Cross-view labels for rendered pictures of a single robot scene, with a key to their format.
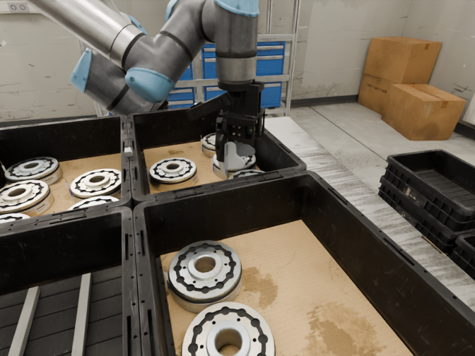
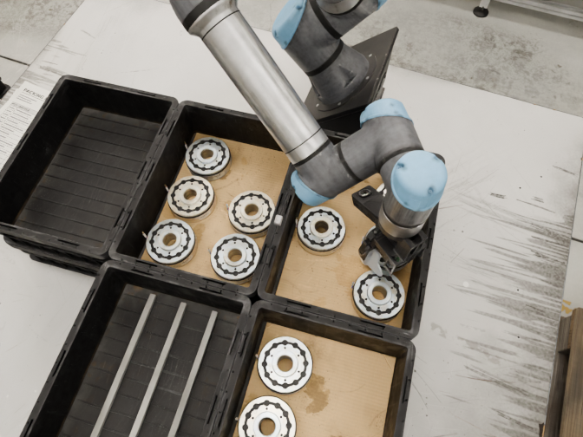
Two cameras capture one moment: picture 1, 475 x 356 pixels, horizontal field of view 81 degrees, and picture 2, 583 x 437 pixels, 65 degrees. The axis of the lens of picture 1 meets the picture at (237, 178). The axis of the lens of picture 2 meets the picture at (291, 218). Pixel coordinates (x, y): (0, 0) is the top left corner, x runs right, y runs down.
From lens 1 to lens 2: 0.60 m
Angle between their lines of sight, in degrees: 39
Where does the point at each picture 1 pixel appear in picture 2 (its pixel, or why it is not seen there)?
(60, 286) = (199, 308)
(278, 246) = (355, 371)
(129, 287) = (224, 377)
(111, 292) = (225, 334)
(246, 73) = (402, 234)
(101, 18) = (284, 129)
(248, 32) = (413, 217)
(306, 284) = (348, 416)
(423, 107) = not seen: outside the picture
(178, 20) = (360, 152)
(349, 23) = not seen: outside the picture
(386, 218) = (528, 381)
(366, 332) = not seen: outside the picture
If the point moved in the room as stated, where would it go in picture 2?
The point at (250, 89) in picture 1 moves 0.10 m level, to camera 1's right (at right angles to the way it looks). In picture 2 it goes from (404, 243) to (459, 276)
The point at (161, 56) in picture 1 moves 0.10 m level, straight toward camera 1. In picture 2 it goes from (327, 182) to (306, 234)
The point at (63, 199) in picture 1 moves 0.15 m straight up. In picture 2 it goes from (222, 207) to (210, 172)
